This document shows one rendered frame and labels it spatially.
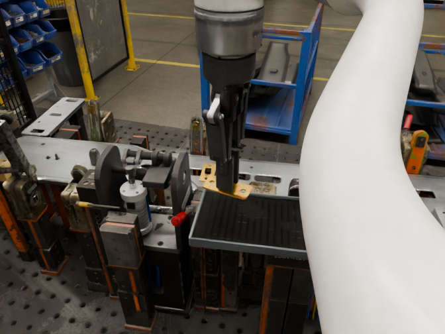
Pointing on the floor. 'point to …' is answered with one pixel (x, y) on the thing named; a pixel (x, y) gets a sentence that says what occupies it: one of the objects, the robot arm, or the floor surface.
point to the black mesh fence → (14, 78)
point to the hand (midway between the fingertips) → (227, 168)
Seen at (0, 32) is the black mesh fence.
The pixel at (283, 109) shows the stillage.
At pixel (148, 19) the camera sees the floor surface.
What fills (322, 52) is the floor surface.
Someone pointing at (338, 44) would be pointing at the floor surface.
